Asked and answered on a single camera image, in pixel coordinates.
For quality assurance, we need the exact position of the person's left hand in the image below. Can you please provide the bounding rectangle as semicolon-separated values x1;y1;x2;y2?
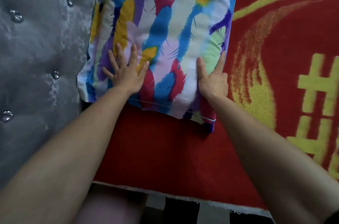
102;43;150;96

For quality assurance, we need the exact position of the person's right hand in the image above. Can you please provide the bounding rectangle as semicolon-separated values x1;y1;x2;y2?
196;51;229;101

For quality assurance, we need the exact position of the colourful feather print pillow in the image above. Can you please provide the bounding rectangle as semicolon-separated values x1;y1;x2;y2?
77;0;243;133

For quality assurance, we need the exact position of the person's right forearm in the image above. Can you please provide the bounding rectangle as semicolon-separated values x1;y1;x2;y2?
205;95;339;224

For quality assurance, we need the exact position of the person's left forearm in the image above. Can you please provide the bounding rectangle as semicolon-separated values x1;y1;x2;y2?
0;86;133;224

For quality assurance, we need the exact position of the grey tufted headboard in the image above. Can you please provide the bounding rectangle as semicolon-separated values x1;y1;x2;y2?
0;0;109;190

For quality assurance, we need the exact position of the red blanket with yellow pattern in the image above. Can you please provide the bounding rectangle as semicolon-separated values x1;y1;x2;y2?
93;0;339;218

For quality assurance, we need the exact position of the person's pink trouser leg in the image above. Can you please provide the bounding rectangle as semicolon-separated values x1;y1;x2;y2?
75;185;149;224

